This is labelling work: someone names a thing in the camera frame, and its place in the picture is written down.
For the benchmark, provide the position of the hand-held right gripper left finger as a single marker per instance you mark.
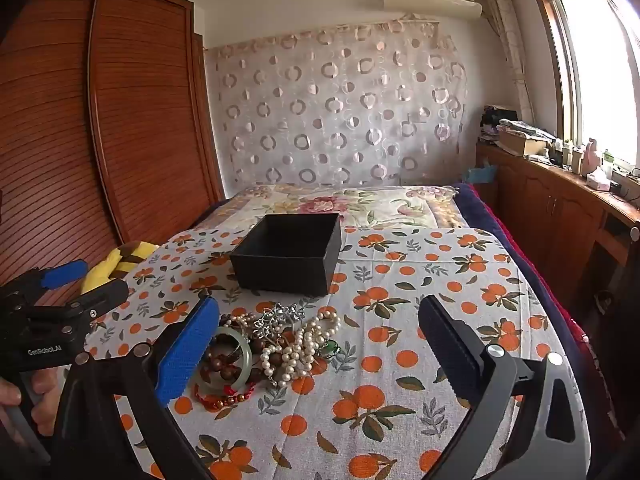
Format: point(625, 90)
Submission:
point(190, 350)

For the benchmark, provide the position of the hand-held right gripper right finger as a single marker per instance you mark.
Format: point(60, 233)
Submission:
point(450, 345)

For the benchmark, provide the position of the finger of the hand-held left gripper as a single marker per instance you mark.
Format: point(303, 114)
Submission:
point(65, 272)
point(105, 295)

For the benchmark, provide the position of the pale green jade bangle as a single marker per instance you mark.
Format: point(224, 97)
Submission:
point(246, 355)

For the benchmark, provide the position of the silver flower brooch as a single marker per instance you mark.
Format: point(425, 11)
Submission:
point(272, 322)

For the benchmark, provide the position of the black cardboard box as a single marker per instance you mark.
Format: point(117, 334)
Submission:
point(280, 270)

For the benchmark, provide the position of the person's left hand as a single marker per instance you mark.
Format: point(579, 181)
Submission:
point(45, 395)

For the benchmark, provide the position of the yellow striped cloth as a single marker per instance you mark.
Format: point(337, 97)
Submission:
point(107, 265)

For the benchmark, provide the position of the orange fruit print tablecloth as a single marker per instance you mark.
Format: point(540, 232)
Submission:
point(400, 410)

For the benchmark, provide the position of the dark blue blanket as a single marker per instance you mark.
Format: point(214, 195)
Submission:
point(500, 240)

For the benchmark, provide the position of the wooden slatted wardrobe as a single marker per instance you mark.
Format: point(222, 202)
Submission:
point(125, 135)

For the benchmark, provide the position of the floral blanket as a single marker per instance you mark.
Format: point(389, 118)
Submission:
point(375, 210)

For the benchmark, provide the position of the wooden cabinet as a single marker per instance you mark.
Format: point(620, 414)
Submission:
point(550, 210)

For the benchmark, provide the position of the blue bag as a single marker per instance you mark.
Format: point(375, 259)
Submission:
point(480, 174)

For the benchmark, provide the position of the open cardboard box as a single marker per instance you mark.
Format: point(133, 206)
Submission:
point(520, 144)

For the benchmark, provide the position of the tissue box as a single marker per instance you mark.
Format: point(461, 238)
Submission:
point(597, 181)

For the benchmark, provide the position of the pile of clothes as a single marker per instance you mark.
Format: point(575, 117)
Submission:
point(495, 120)

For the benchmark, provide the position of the pink figurine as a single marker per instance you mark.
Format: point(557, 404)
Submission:
point(590, 160)

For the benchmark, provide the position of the circle pattern sheer curtain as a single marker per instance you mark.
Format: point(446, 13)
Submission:
point(325, 110)

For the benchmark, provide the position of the window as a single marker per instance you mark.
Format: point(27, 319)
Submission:
point(600, 85)

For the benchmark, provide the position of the tied floral window curtain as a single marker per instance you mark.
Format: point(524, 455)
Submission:
point(505, 35)

